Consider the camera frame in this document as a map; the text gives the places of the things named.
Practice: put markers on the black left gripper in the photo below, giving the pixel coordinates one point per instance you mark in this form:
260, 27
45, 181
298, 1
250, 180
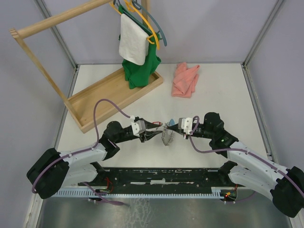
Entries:
147, 135

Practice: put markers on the green shirt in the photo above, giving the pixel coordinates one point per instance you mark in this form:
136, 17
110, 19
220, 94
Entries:
138, 76

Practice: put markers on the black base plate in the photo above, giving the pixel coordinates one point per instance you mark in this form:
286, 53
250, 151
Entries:
154, 181

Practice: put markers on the white towel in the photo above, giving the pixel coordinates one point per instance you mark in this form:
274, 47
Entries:
133, 45

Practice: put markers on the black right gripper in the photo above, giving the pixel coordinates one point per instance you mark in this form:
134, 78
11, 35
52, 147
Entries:
175, 127

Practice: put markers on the wooden clothes rack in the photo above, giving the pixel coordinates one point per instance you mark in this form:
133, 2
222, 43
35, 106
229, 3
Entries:
87, 88

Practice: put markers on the pink cloth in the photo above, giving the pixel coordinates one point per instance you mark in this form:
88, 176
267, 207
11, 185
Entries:
185, 80

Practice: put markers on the aluminium frame rail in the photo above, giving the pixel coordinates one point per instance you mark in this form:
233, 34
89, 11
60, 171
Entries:
55, 31

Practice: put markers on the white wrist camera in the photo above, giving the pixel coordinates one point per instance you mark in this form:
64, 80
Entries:
138, 126
185, 124

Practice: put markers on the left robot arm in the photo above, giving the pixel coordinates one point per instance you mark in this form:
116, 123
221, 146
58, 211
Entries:
55, 170

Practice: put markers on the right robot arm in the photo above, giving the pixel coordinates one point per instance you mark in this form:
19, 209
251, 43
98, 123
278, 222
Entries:
283, 186

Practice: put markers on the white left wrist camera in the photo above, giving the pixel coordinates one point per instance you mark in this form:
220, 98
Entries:
138, 126

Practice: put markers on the key with red tag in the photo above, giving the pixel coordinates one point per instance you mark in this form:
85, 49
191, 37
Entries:
157, 126

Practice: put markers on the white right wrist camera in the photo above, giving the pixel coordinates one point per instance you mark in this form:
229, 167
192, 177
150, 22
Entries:
185, 124

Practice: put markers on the grey-blue hanger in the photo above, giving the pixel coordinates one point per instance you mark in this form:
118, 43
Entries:
154, 23

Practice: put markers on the yellow hanger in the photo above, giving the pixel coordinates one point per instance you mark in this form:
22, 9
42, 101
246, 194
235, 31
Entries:
145, 21

